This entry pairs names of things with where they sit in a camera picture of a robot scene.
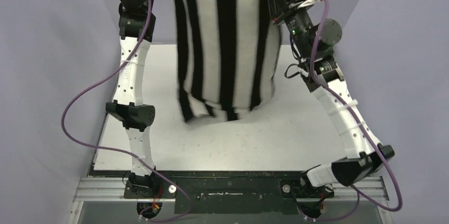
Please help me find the black white striped pillowcase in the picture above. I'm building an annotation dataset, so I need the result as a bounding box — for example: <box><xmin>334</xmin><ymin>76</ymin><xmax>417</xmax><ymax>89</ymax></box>
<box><xmin>174</xmin><ymin>0</ymin><xmax>282</xmax><ymax>123</ymax></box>

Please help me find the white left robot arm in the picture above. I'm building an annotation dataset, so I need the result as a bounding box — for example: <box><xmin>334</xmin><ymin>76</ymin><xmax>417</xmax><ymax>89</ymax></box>
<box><xmin>106</xmin><ymin>0</ymin><xmax>158</xmax><ymax>198</ymax></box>

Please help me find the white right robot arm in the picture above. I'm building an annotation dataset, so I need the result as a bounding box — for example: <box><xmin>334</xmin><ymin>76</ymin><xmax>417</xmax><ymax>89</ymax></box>
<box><xmin>267</xmin><ymin>0</ymin><xmax>394</xmax><ymax>196</ymax></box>

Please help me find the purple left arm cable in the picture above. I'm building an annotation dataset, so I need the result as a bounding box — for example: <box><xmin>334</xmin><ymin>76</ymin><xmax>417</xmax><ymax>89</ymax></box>
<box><xmin>60</xmin><ymin>0</ymin><xmax>194</xmax><ymax>215</ymax></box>

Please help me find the black metal base rail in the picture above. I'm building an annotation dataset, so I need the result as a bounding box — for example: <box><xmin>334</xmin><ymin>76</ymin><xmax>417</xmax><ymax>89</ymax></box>
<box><xmin>70</xmin><ymin>171</ymin><xmax>391</xmax><ymax>223</ymax></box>

